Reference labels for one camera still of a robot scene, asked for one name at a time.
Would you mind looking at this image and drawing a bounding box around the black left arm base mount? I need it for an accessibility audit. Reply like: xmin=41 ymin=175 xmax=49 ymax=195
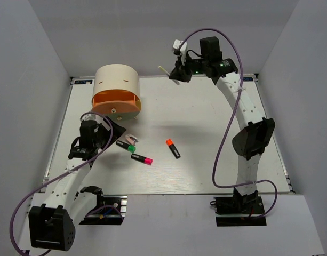
xmin=79 ymin=195 xmax=127 ymax=226

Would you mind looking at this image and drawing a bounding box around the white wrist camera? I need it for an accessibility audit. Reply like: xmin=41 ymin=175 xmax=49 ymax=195
xmin=81 ymin=114 xmax=110 ymax=131
xmin=172 ymin=39 xmax=188 ymax=65

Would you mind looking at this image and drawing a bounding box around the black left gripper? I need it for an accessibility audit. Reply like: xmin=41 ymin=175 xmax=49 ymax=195
xmin=94 ymin=116 xmax=126 ymax=150

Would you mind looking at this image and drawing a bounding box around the orange cap black highlighter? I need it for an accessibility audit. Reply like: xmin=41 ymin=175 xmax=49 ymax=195
xmin=166 ymin=139 xmax=181 ymax=159

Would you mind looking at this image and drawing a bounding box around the green cap black highlighter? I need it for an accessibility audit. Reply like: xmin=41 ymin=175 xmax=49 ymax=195
xmin=116 ymin=140 xmax=136 ymax=153

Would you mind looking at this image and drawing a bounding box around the pink cap black highlighter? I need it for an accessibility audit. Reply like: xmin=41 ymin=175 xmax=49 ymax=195
xmin=131 ymin=154 xmax=153 ymax=165

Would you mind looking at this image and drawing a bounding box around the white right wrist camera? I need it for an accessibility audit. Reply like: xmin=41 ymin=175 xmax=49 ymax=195
xmin=172 ymin=39 xmax=188 ymax=65

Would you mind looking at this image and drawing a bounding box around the pink correction tape dispenser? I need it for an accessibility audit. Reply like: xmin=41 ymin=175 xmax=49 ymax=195
xmin=125 ymin=133 xmax=139 ymax=146

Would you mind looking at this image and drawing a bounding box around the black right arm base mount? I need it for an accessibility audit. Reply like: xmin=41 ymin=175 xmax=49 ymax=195
xmin=210 ymin=196 xmax=267 ymax=227

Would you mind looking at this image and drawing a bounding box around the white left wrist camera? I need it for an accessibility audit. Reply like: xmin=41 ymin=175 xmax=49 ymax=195
xmin=81 ymin=114 xmax=110 ymax=131

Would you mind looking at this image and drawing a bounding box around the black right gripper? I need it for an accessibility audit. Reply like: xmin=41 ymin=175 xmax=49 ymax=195
xmin=169 ymin=52 xmax=208 ymax=83

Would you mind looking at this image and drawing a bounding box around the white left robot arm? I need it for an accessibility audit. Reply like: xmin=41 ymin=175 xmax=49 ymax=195
xmin=28 ymin=118 xmax=126 ymax=251

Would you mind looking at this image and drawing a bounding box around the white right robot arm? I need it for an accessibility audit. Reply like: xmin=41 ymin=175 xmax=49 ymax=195
xmin=169 ymin=37 xmax=275 ymax=213

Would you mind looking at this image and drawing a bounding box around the pale yellow cap white marker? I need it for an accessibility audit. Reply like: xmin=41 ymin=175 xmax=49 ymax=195
xmin=158 ymin=66 xmax=180 ymax=85

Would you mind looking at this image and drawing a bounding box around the cream round drawer organizer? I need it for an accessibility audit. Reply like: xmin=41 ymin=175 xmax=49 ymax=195
xmin=91 ymin=64 xmax=141 ymax=121

